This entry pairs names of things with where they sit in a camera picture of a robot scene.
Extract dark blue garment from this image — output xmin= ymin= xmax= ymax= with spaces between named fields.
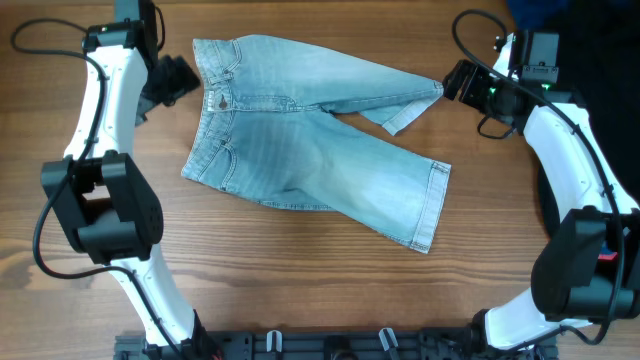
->
xmin=507 ymin=0 xmax=639 ymax=30

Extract black garment pile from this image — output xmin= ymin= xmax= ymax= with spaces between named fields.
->
xmin=543 ymin=0 xmax=639 ymax=200

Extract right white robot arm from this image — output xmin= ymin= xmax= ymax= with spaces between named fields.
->
xmin=444 ymin=30 xmax=639 ymax=354

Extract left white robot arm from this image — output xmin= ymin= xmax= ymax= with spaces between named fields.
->
xmin=33 ymin=1 xmax=215 ymax=359

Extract light blue denim shorts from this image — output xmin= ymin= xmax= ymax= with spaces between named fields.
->
xmin=182 ymin=35 xmax=451 ymax=253

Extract red garment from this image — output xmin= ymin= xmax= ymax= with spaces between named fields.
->
xmin=598 ymin=252 xmax=618 ymax=261

